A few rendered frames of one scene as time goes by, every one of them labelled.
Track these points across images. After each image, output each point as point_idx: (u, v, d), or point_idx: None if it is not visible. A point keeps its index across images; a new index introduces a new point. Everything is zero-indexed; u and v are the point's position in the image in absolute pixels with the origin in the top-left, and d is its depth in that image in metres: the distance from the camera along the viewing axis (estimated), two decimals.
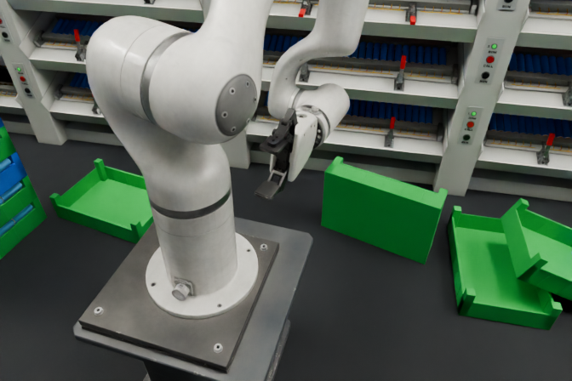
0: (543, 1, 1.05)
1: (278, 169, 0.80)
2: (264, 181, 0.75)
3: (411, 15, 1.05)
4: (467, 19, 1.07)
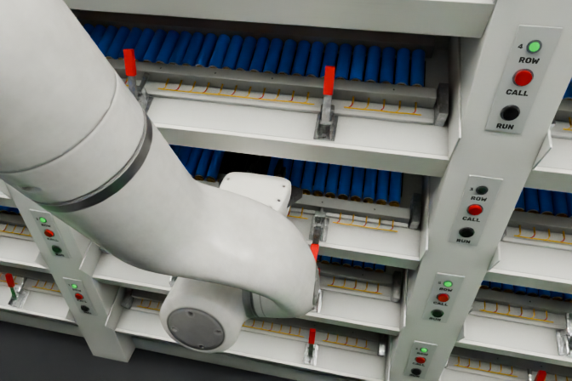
0: (525, 218, 0.65)
1: None
2: None
3: (314, 241, 0.65)
4: (406, 238, 0.68)
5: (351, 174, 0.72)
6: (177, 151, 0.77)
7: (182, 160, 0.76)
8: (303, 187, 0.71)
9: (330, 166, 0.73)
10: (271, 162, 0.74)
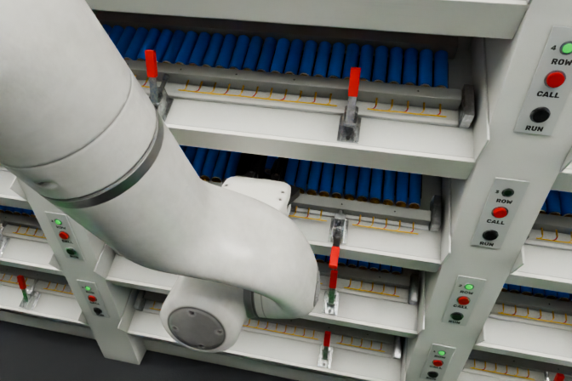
0: (547, 220, 0.65)
1: (288, 196, 0.62)
2: (271, 168, 0.68)
3: (334, 244, 0.65)
4: (426, 241, 0.67)
5: (369, 176, 0.72)
6: (193, 153, 0.77)
7: (199, 162, 0.75)
8: (322, 189, 0.71)
9: (349, 167, 0.73)
10: (289, 164, 0.74)
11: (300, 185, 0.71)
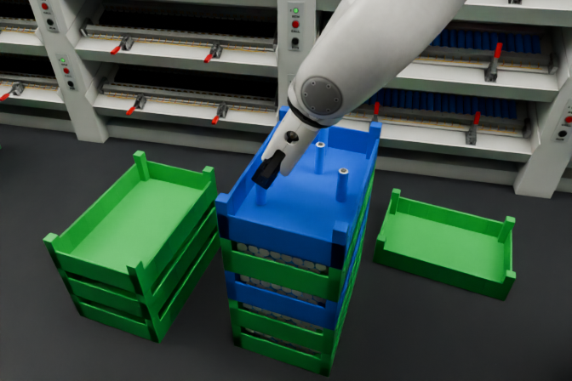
0: None
1: None
2: None
3: None
4: None
5: None
6: None
7: None
8: None
9: None
10: None
11: None
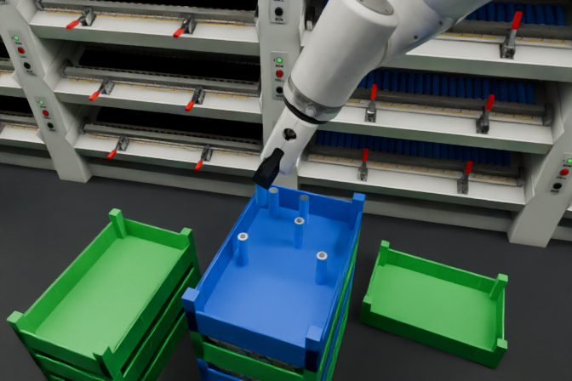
0: None
1: None
2: None
3: None
4: None
5: None
6: None
7: None
8: None
9: None
10: None
11: None
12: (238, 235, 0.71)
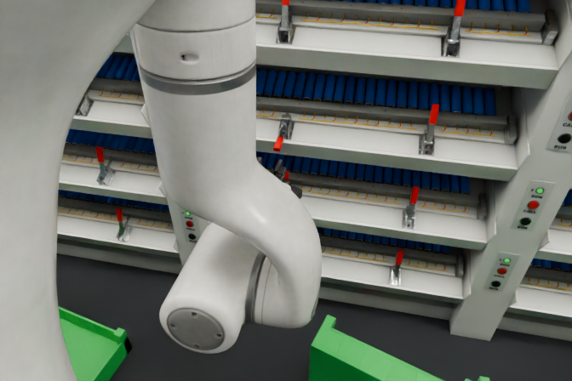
0: None
1: None
2: (274, 169, 0.68)
3: (430, 125, 0.78)
4: (503, 152, 0.79)
5: (449, 95, 0.85)
6: (294, 81, 0.89)
7: (300, 87, 0.88)
8: (410, 105, 0.83)
9: (431, 88, 0.85)
10: (380, 87, 0.86)
11: (391, 103, 0.84)
12: None
